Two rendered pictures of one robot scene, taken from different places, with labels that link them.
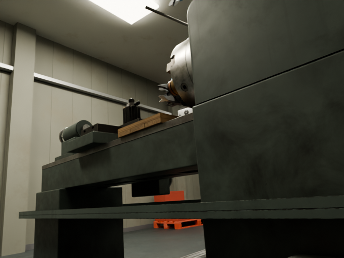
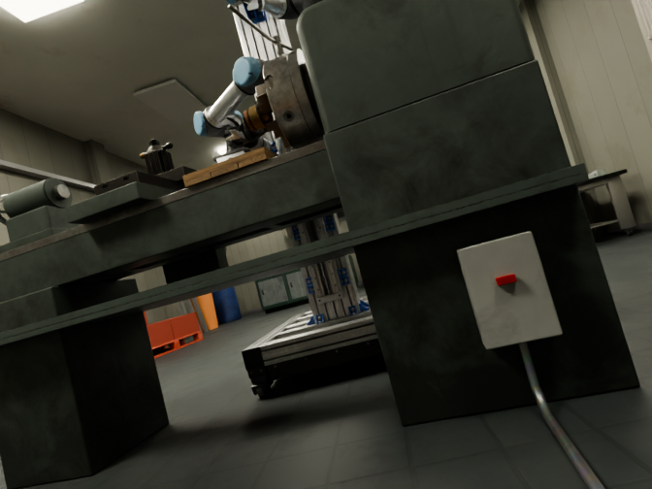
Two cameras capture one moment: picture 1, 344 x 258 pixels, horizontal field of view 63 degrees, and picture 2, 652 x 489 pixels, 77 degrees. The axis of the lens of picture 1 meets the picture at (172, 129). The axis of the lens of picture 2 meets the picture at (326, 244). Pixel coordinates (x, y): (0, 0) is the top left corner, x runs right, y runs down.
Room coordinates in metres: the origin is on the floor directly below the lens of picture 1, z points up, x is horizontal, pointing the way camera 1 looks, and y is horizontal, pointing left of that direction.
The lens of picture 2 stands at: (-0.09, 0.62, 0.47)
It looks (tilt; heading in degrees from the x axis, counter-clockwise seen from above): 4 degrees up; 328
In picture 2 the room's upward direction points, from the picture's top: 15 degrees counter-clockwise
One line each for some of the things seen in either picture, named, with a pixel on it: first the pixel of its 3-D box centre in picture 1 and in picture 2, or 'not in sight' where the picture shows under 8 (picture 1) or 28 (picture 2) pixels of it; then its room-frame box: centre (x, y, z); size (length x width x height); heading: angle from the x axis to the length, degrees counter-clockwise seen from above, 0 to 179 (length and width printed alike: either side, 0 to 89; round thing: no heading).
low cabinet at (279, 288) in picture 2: not in sight; (310, 282); (7.87, -3.70, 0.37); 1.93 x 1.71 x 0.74; 52
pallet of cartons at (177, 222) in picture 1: (185, 207); (150, 329); (6.25, -0.17, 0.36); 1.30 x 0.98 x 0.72; 142
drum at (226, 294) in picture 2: not in sight; (226, 304); (9.16, -2.17, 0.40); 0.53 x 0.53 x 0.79
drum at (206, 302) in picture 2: not in sight; (205, 311); (8.32, -1.46, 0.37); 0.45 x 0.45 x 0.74
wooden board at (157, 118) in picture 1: (168, 130); (246, 176); (1.28, 0.02, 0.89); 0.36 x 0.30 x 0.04; 134
